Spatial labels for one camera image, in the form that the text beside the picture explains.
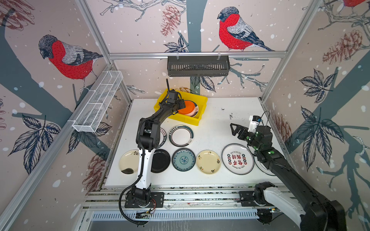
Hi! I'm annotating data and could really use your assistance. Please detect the orange plastic plate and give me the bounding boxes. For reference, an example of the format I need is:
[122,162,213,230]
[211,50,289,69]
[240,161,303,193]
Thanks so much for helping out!
[178,100,196,116]

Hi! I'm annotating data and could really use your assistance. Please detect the large green rimmed white plate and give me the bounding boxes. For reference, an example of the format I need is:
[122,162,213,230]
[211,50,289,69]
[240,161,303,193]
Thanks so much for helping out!
[190,102,198,117]

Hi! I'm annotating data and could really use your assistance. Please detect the white plate thin dark rim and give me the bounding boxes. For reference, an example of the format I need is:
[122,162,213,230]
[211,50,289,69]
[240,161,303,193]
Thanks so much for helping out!
[253,147,282,176]

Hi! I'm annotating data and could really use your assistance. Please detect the white plate red characters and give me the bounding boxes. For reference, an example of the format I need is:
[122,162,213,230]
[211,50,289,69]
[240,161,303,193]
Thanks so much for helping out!
[222,143,254,175]

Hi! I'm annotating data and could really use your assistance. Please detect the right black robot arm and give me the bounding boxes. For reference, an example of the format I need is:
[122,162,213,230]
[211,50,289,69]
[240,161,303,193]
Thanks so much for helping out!
[230,124,347,231]

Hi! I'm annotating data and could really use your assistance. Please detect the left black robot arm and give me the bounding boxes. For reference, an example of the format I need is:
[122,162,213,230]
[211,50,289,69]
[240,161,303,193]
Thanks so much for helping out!
[131,90,185,199]

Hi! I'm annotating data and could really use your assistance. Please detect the yellow plastic bin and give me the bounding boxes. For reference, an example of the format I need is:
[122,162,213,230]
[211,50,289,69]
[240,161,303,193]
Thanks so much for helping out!
[168,90,208,126]

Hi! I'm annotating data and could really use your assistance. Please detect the medium green rimmed white plate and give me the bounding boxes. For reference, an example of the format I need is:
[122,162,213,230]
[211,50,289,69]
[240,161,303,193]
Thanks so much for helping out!
[169,125,194,147]

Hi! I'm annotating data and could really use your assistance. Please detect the dark lettered rim white plate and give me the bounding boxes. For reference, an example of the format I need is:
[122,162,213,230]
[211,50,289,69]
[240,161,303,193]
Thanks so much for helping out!
[158,128,167,149]

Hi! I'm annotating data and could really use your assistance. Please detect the cream floral round plate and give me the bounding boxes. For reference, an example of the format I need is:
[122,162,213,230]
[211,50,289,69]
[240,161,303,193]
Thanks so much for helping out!
[196,150,222,175]

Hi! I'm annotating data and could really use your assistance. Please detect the teal patterned round plate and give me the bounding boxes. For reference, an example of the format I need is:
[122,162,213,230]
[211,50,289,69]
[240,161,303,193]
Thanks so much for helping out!
[172,148,196,172]

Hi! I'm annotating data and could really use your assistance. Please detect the black round plate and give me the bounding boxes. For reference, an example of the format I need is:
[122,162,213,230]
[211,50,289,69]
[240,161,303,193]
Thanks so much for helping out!
[151,149,171,173]

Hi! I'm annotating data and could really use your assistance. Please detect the cream plate dark smudge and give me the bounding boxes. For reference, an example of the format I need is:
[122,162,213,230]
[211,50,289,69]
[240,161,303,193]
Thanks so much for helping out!
[119,150,140,175]

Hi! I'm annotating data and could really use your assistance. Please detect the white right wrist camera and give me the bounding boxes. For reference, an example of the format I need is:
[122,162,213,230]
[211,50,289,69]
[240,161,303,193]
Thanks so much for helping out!
[248,116,261,133]

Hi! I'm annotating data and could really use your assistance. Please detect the black hanging wall basket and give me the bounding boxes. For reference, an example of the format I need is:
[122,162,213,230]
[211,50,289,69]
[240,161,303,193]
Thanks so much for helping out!
[167,55,230,77]

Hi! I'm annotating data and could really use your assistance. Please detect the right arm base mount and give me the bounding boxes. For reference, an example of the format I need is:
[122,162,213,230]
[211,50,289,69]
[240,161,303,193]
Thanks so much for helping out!
[238,191,275,208]

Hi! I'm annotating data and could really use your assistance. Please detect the white wire mesh shelf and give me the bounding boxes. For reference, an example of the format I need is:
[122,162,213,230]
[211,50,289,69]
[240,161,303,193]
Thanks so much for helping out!
[72,70,123,132]

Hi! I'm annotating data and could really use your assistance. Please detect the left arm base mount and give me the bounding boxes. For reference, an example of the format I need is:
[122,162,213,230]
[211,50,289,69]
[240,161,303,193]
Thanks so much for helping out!
[124,192,164,208]

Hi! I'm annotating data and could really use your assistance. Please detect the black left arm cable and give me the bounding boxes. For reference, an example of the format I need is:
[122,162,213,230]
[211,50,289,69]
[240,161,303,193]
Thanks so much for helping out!
[119,176,154,226]

